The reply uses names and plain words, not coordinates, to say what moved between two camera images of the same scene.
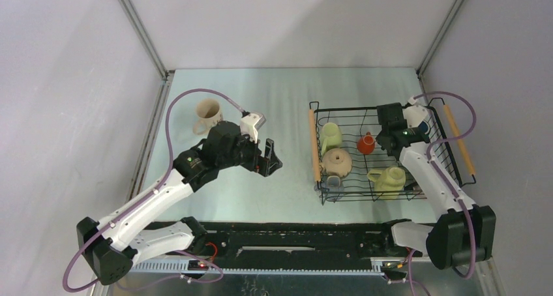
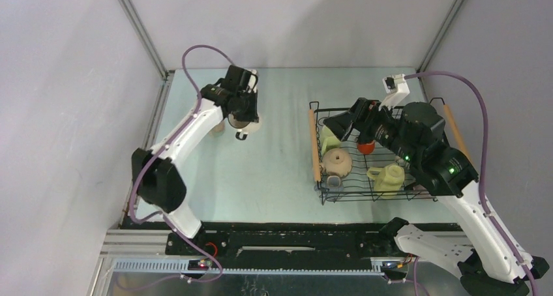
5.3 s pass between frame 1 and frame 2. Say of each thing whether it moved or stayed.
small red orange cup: stayed
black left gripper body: moved
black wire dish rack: stayed
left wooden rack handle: stayed
